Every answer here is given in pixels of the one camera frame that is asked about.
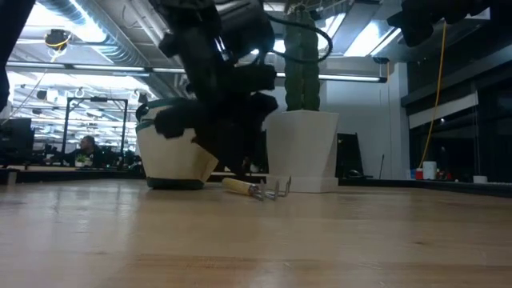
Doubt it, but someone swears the person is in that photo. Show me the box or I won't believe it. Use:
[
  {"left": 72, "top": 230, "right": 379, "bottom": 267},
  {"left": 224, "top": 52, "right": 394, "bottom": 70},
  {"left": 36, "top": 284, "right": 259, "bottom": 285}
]
[{"left": 63, "top": 134, "right": 106, "bottom": 168}]

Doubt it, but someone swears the long horizontal light bar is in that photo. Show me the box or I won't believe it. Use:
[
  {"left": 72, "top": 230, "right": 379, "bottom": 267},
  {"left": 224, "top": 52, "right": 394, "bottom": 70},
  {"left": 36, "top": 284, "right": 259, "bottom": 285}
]
[{"left": 6, "top": 59, "right": 388, "bottom": 84}]

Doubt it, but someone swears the black computer monitor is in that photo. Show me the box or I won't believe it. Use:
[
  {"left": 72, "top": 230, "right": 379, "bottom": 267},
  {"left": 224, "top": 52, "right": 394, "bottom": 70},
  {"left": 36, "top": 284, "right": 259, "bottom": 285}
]
[{"left": 0, "top": 118, "right": 35, "bottom": 166}]

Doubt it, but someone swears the beige green-trimmed gardening bag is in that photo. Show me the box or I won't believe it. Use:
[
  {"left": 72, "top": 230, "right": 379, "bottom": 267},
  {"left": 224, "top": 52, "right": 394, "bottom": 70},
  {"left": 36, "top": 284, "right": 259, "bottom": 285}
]
[{"left": 134, "top": 98, "right": 220, "bottom": 191}]

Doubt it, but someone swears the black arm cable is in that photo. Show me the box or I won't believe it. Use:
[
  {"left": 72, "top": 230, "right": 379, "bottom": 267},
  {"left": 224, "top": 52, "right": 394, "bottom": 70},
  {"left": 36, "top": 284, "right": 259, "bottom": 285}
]
[{"left": 263, "top": 14, "right": 334, "bottom": 65}]

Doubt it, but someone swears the yellow hanging cable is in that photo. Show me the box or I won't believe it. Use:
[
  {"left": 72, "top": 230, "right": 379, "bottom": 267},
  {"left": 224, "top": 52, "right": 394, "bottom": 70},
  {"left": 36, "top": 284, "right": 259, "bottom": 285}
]
[{"left": 418, "top": 22, "right": 448, "bottom": 169}]

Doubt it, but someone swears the tall green cactus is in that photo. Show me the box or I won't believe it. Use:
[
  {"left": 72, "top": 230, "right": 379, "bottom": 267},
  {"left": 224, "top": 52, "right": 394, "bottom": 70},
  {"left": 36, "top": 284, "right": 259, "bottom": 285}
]
[{"left": 282, "top": 3, "right": 322, "bottom": 112}]

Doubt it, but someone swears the white square planter pot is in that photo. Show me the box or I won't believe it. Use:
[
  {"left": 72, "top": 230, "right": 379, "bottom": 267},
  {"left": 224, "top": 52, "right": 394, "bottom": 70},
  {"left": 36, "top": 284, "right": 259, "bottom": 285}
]
[{"left": 264, "top": 110, "right": 340, "bottom": 194}]

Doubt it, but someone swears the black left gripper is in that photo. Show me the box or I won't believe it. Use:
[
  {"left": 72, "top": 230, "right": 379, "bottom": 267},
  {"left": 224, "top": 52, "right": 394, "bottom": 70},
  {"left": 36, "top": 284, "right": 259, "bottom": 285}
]
[{"left": 154, "top": 91, "right": 279, "bottom": 177}]

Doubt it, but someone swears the wooden handled hand rake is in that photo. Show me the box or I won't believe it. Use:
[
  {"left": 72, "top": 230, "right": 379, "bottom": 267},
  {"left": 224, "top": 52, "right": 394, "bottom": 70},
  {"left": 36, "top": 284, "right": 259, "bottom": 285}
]
[{"left": 221, "top": 175, "right": 292, "bottom": 202}]

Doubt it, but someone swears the white cylindrical roll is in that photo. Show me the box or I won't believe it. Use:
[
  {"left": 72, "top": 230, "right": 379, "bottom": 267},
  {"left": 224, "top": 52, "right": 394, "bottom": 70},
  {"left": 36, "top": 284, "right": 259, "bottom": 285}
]
[{"left": 422, "top": 161, "right": 438, "bottom": 181}]

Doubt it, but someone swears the black metal rig frame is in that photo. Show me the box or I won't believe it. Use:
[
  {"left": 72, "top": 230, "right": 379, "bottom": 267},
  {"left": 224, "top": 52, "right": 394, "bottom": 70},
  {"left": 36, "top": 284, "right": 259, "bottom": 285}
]
[{"left": 62, "top": 97, "right": 129, "bottom": 161}]

